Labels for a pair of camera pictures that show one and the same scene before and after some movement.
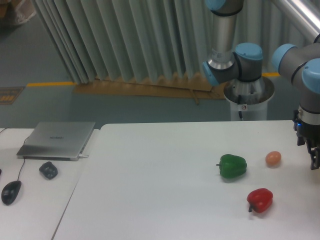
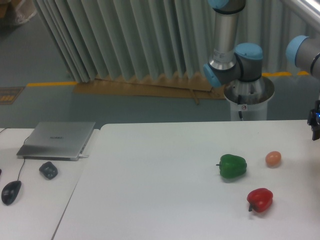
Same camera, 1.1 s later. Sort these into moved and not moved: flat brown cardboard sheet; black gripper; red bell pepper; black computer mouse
Moved: black gripper
Not moved: flat brown cardboard sheet; black computer mouse; red bell pepper
